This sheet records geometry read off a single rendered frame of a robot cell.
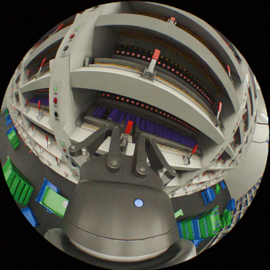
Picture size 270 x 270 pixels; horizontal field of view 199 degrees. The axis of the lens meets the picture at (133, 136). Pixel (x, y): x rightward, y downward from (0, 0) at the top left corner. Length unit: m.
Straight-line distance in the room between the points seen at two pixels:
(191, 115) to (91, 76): 0.24
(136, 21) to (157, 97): 0.22
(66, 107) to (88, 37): 0.21
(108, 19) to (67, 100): 0.25
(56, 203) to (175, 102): 1.01
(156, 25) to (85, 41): 0.17
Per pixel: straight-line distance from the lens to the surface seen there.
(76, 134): 0.28
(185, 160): 0.35
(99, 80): 0.18
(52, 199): 0.93
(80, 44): 0.25
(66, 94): 0.23
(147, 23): 0.25
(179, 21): 0.52
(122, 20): 0.27
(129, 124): 0.20
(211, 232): 1.03
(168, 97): 0.17
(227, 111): 0.52
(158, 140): 0.28
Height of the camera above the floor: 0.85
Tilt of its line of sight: 32 degrees down
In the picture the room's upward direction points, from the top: 22 degrees clockwise
